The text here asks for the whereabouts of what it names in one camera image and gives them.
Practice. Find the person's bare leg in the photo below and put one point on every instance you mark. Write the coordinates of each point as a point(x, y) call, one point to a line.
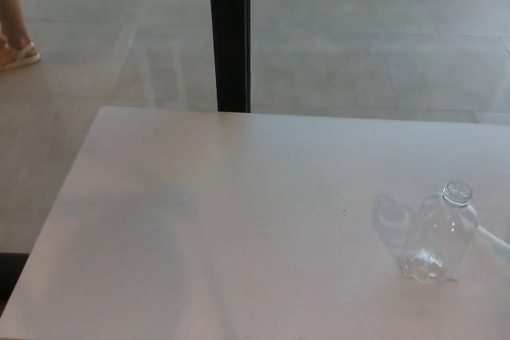
point(14, 5)

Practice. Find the black window frame post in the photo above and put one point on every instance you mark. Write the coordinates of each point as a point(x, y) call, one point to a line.
point(230, 37)

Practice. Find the white sandal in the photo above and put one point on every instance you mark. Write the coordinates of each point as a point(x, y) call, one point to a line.
point(23, 56)

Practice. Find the clear plastic spray bottle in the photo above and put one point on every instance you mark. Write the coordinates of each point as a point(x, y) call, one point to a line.
point(442, 232)

